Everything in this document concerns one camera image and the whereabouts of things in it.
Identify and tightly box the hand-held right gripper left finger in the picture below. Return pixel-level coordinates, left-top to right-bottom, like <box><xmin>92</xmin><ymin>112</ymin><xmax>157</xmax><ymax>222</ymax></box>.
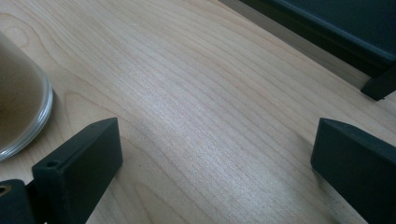
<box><xmin>31</xmin><ymin>117</ymin><xmax>123</xmax><ymax>224</ymax></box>

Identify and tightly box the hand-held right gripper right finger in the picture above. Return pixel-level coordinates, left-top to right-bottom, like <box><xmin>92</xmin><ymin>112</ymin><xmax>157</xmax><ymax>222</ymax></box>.
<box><xmin>310</xmin><ymin>118</ymin><xmax>396</xmax><ymax>224</ymax></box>

